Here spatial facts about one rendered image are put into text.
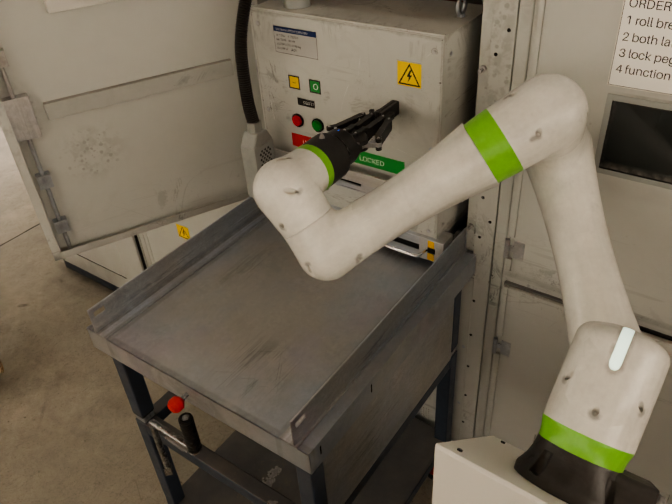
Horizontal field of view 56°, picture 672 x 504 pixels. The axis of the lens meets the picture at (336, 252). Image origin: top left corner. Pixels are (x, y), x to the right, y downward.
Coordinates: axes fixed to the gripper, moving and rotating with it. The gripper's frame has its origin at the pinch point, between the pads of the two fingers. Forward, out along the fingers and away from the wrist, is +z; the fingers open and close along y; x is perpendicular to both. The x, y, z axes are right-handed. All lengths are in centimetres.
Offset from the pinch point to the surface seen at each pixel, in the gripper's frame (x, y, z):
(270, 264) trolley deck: -38.1, -24.4, -16.4
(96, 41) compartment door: 12, -66, -19
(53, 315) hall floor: -122, -164, -12
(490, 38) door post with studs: 13.7, 16.2, 12.7
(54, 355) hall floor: -122, -142, -27
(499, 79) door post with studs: 6.0, 18.9, 12.3
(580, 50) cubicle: 14.7, 34.3, 10.2
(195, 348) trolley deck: -38, -20, -47
